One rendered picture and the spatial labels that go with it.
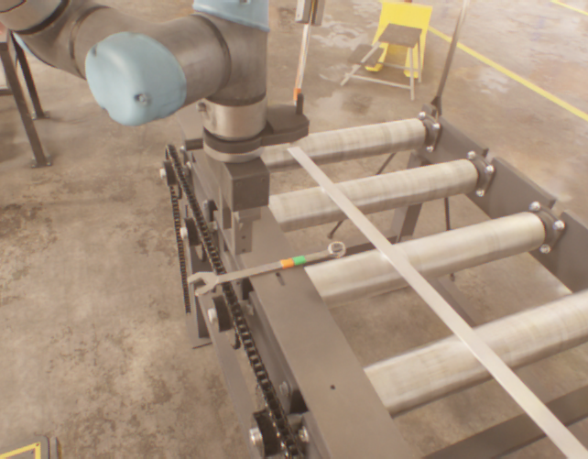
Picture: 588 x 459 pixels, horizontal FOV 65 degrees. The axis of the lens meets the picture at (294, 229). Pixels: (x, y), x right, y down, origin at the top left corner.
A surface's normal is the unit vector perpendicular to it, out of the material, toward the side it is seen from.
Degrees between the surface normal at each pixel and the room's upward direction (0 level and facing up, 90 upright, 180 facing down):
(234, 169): 0
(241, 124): 90
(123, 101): 90
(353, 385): 0
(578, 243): 90
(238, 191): 90
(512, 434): 0
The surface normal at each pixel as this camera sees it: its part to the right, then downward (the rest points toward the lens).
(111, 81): -0.57, 0.51
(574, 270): -0.92, 0.20
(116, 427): 0.07, -0.75
